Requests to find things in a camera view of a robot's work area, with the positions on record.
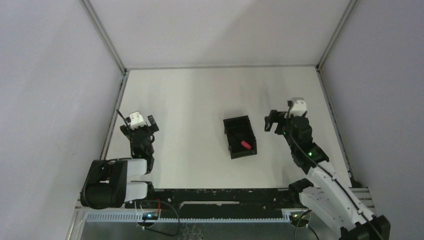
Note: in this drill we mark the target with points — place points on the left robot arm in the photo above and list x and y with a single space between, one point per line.
109 183

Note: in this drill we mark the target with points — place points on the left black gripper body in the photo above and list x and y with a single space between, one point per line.
139 129

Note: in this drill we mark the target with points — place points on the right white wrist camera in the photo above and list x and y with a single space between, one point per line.
297 107

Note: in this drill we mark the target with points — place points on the red-handled screwdriver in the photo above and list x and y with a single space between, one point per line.
243 143

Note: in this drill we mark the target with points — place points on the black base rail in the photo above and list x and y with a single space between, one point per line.
226 204

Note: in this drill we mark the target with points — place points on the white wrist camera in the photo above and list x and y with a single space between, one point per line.
297 107
136 120

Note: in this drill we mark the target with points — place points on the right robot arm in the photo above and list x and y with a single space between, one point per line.
322 191

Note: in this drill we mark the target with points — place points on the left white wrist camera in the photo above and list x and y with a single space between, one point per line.
136 120

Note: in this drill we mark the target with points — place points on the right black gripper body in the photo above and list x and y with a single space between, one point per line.
283 127

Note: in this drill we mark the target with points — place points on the black plastic bin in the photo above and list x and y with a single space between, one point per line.
242 127

